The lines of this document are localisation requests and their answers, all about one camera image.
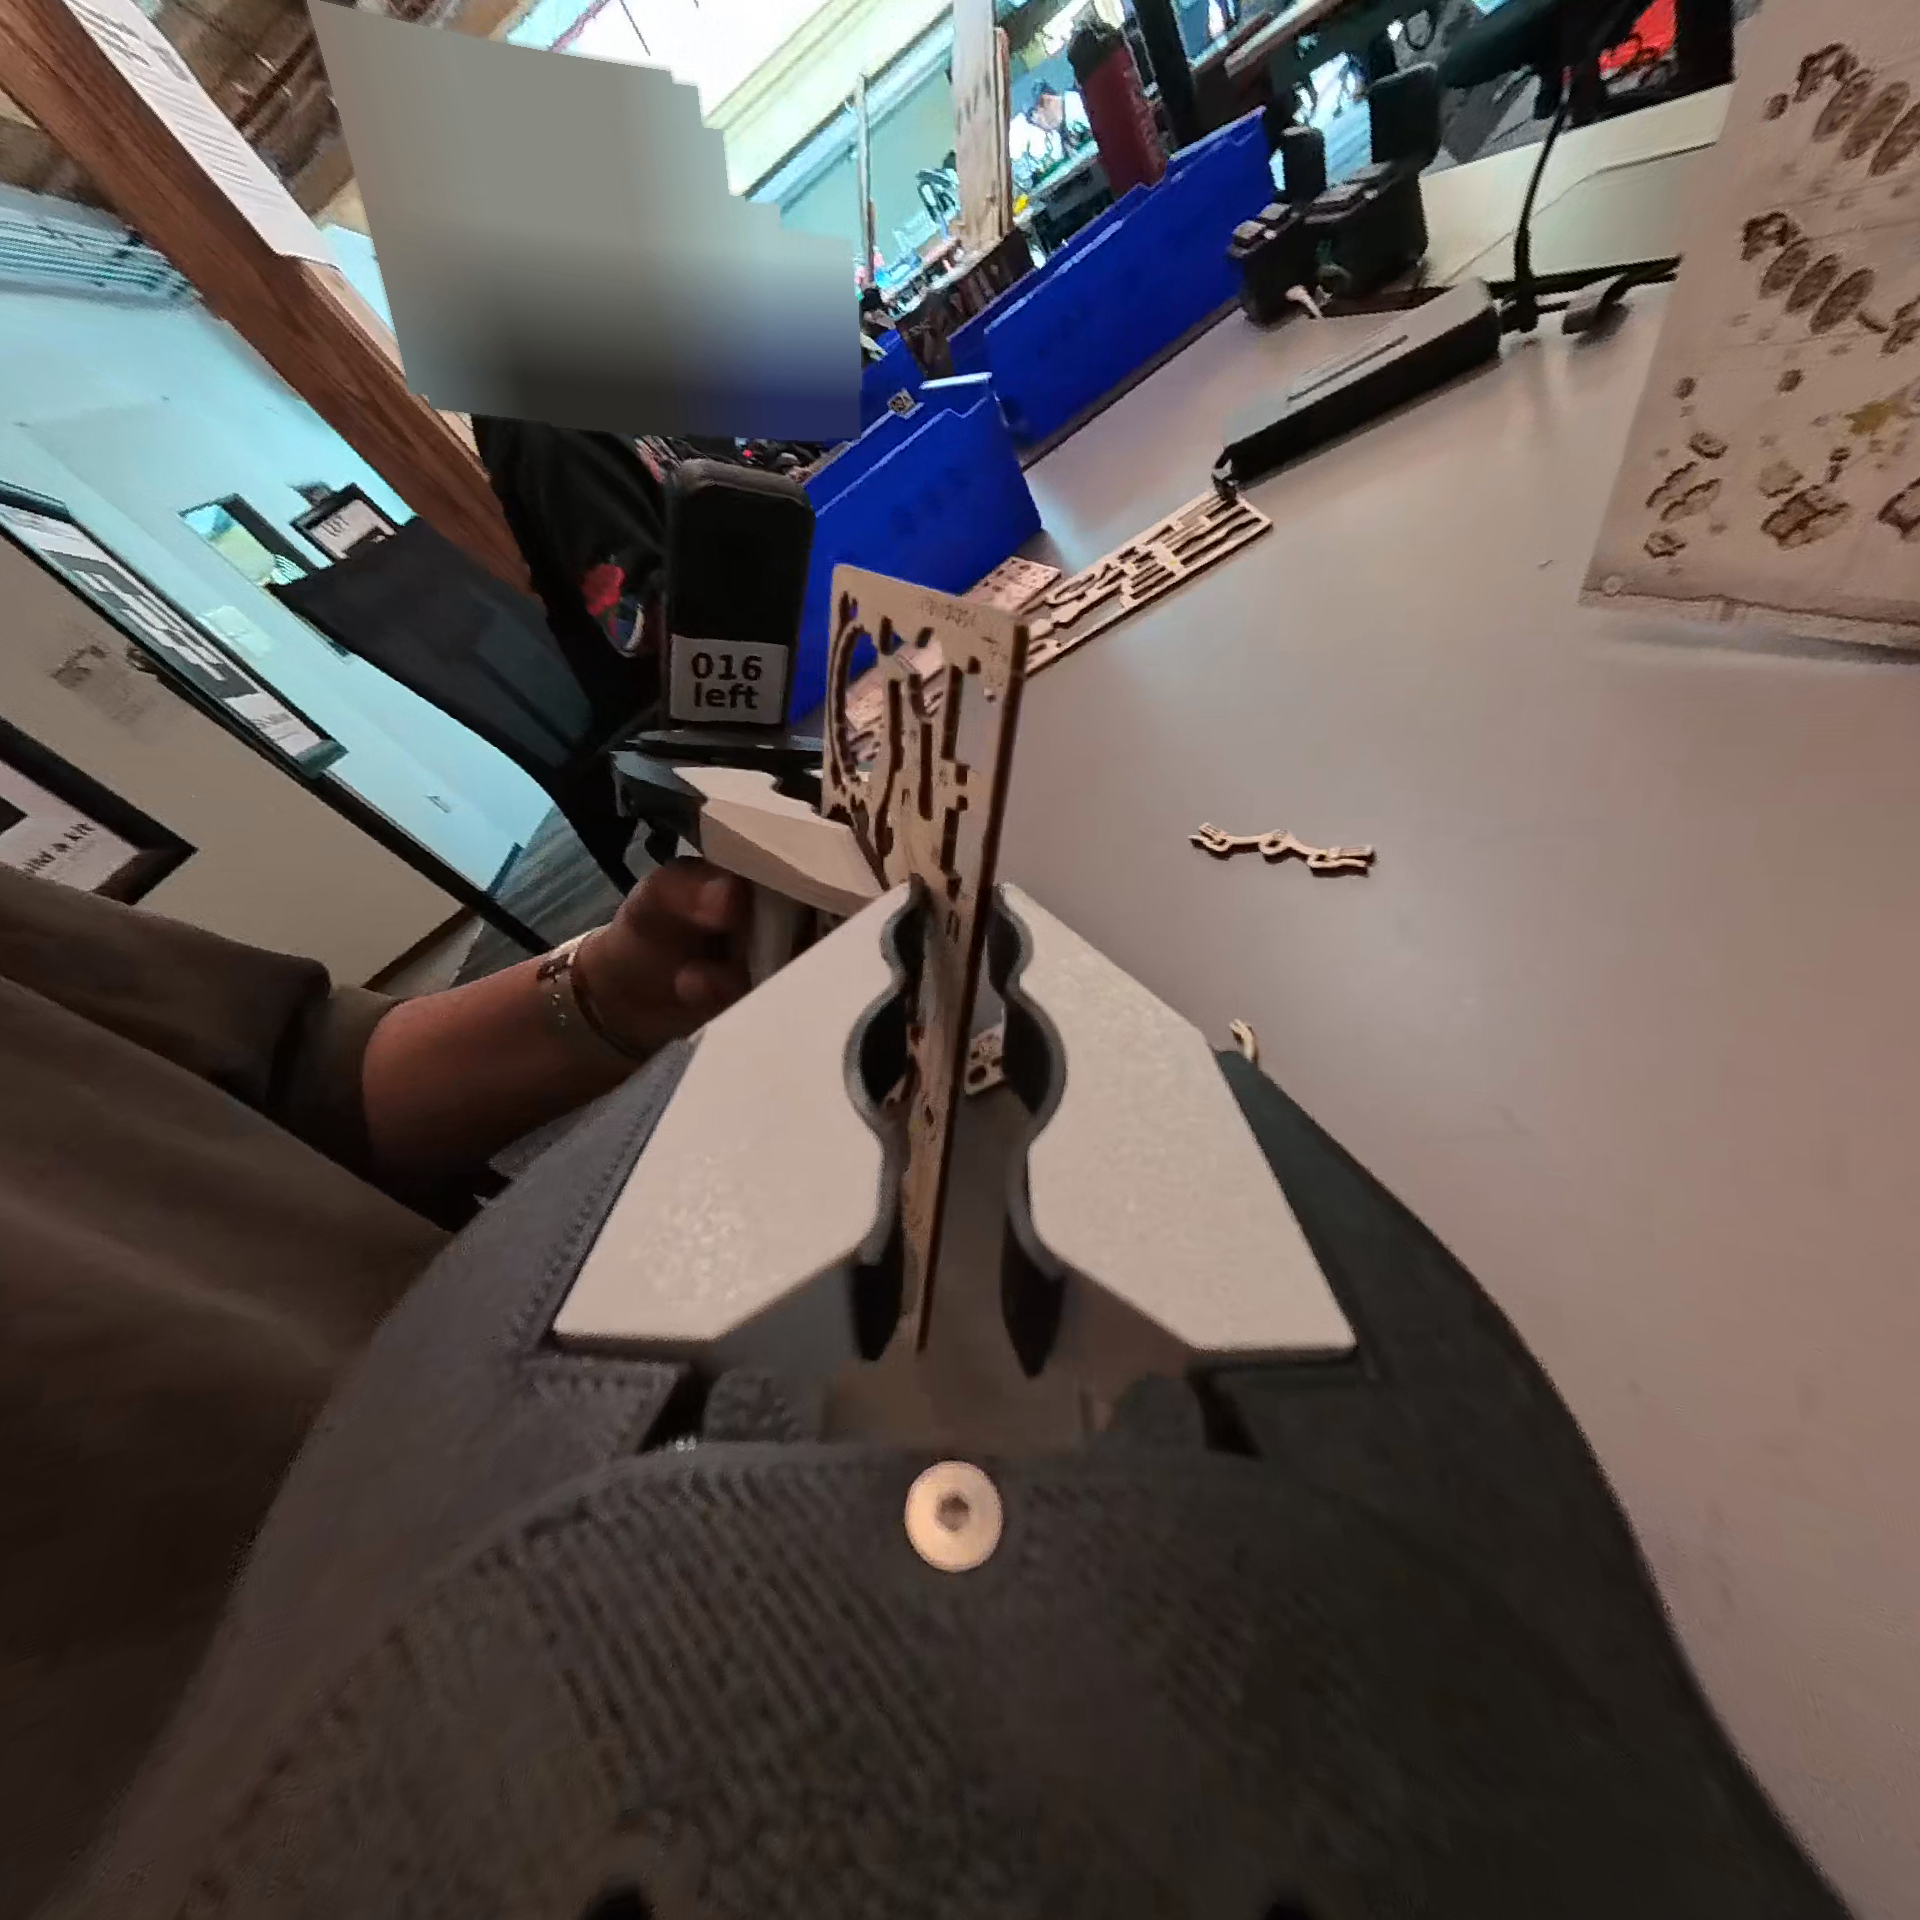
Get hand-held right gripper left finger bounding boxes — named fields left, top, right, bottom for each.
left=552, top=881, right=922, bottom=1370

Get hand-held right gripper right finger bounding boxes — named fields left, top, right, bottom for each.
left=985, top=881, right=1360, bottom=1381

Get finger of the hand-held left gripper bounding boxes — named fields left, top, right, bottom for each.
left=680, top=765, right=892, bottom=913

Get wooden puzzle sheet gear holes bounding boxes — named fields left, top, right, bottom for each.
left=818, top=560, right=1032, bottom=1356

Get long curvy wooden part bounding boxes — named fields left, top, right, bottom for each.
left=1193, top=822, right=1379, bottom=878

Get person's left forearm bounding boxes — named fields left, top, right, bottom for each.
left=0, top=958, right=655, bottom=1216

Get grey desk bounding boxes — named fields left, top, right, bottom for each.
left=903, top=75, right=1920, bottom=1920

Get person's left hand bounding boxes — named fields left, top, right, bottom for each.
left=572, top=863, right=756, bottom=1068

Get small framed sign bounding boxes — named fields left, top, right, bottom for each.
left=292, top=486, right=413, bottom=567

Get wooden puzzle sheet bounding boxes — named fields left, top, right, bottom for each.
left=960, top=492, right=1274, bottom=677

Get long blue plastic bin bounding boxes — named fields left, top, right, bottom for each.
left=984, top=106, right=1278, bottom=443

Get black framed floor sign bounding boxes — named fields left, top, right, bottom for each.
left=0, top=478, right=348, bottom=773

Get dark red bottle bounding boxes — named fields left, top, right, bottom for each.
left=1069, top=21, right=1168, bottom=193

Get person's brown jacket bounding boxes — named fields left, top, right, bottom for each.
left=0, top=867, right=450, bottom=1920

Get black flat device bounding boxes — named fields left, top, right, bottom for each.
left=1216, top=283, right=1506, bottom=486

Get black framed picture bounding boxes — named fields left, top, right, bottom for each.
left=0, top=718, right=196, bottom=905

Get black desktop gadgets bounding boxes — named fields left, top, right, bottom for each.
left=1233, top=68, right=1443, bottom=324

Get illustrated instruction booklet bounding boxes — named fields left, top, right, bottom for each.
left=1582, top=0, right=1920, bottom=652

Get metal wrist bracelet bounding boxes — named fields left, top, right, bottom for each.
left=537, top=930, right=650, bottom=1068

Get white wall poster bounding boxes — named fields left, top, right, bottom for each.
left=58, top=0, right=348, bottom=268

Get black cable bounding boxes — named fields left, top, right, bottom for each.
left=1500, top=0, right=1683, bottom=336

